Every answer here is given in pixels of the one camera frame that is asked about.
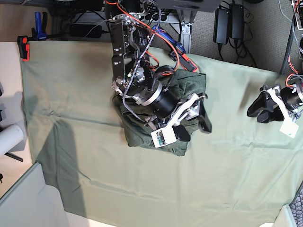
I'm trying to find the blue orange clamp centre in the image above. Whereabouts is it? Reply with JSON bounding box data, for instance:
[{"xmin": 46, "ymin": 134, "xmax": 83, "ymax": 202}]
[{"xmin": 152, "ymin": 25, "xmax": 198, "ymax": 72}]

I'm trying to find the aluminium frame post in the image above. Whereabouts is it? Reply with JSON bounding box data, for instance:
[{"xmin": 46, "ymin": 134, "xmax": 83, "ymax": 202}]
[{"xmin": 177, "ymin": 9, "xmax": 197, "ymax": 53}]

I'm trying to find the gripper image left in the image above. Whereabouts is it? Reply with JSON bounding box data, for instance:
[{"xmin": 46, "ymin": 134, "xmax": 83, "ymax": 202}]
[{"xmin": 151, "ymin": 93, "xmax": 212, "ymax": 142}]

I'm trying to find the white cylinder roll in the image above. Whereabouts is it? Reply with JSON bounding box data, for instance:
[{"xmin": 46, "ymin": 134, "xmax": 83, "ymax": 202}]
[{"xmin": 0, "ymin": 124, "xmax": 24, "ymax": 156}]

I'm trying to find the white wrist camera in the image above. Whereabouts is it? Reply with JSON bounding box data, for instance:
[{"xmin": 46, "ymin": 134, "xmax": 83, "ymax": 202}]
[
  {"xmin": 151, "ymin": 127, "xmax": 177, "ymax": 148},
  {"xmin": 280, "ymin": 119, "xmax": 299, "ymax": 138}
]

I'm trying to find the black power brick floor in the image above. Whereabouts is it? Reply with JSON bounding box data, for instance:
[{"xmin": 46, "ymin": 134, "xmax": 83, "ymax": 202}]
[{"xmin": 69, "ymin": 24, "xmax": 104, "ymax": 38}]

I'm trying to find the black power adapter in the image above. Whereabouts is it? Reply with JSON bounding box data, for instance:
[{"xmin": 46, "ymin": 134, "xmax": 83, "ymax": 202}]
[
  {"xmin": 213, "ymin": 8, "xmax": 229, "ymax": 44},
  {"xmin": 229, "ymin": 4, "xmax": 244, "ymax": 40}
]

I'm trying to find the light green table cloth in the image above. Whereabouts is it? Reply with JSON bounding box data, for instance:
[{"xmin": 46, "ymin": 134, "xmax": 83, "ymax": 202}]
[{"xmin": 21, "ymin": 41, "xmax": 303, "ymax": 227}]

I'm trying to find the black power adapter left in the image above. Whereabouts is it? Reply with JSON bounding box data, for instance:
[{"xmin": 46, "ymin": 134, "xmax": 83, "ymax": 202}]
[{"xmin": 213, "ymin": 8, "xmax": 229, "ymax": 44}]

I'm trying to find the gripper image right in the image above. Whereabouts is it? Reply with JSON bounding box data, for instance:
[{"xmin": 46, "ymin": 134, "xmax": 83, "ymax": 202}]
[{"xmin": 247, "ymin": 82, "xmax": 303, "ymax": 123}]

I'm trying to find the black power adapter right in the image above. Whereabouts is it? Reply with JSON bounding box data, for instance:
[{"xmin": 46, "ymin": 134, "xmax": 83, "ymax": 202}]
[{"xmin": 229, "ymin": 4, "xmax": 244, "ymax": 40}]

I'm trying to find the blue orange clamp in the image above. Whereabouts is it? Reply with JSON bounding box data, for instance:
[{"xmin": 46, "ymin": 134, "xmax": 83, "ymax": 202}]
[
  {"xmin": 152, "ymin": 25, "xmax": 198, "ymax": 72},
  {"xmin": 17, "ymin": 12, "xmax": 67, "ymax": 61}
]

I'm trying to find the green T-shirt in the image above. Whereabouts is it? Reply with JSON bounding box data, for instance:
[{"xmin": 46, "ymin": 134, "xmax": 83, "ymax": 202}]
[{"xmin": 112, "ymin": 70, "xmax": 206, "ymax": 156}]

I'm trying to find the blue orange clamp left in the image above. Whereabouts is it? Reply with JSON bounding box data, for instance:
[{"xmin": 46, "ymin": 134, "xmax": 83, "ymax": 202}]
[{"xmin": 17, "ymin": 12, "xmax": 67, "ymax": 61}]

